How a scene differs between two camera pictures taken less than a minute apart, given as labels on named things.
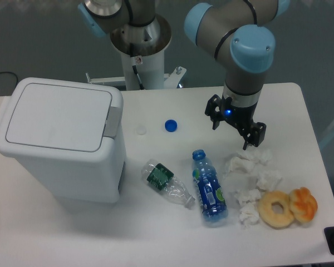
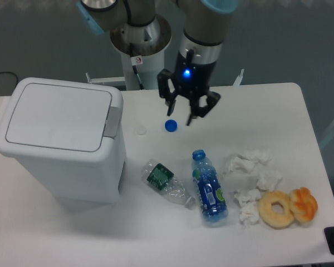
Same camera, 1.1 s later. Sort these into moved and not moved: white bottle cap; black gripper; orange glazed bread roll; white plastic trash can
Moved: black gripper
Not moved: orange glazed bread roll; white bottle cap; white plastic trash can
